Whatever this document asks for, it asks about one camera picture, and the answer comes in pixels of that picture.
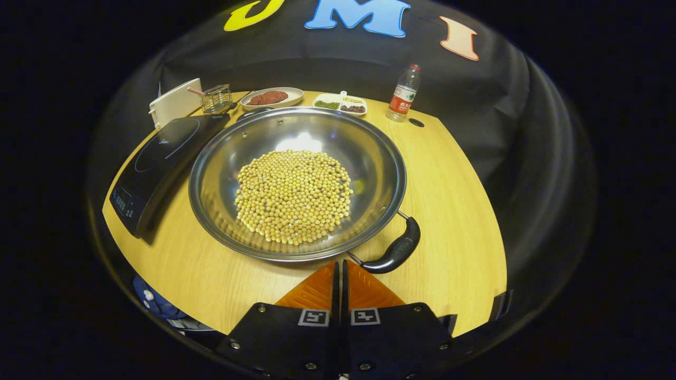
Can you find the dark red bean heap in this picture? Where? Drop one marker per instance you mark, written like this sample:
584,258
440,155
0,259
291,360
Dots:
353,109

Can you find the white divided dish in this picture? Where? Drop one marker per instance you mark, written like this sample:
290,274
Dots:
327,97

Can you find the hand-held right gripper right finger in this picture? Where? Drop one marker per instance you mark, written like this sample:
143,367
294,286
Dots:
396,343

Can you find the stainless steel pot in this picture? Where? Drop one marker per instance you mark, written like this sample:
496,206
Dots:
222,179

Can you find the small soybean heap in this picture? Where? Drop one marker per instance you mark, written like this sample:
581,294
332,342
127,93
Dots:
353,100

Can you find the white oval plate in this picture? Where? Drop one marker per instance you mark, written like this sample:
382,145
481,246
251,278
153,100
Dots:
296,94

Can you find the blue white cloth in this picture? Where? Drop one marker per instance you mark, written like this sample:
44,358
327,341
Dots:
158,303

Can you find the red minced meat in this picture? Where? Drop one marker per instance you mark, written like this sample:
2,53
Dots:
268,98

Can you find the clear water bottle red label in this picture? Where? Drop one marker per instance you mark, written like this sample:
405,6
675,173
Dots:
404,97

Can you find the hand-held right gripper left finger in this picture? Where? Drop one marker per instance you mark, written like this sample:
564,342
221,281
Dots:
285,343

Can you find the black table edge clip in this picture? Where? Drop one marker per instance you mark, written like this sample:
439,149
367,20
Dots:
501,305

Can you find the pink stick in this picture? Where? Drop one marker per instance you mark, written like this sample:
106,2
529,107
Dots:
195,91

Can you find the green mung bean heap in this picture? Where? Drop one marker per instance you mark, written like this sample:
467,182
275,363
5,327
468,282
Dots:
327,105

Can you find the pile of soybeans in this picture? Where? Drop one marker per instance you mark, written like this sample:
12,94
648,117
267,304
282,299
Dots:
293,198

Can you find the black induction cooktop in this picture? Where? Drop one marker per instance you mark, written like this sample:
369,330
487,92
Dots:
163,158

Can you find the white toaster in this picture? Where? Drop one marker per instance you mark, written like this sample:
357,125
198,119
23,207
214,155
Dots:
174,103

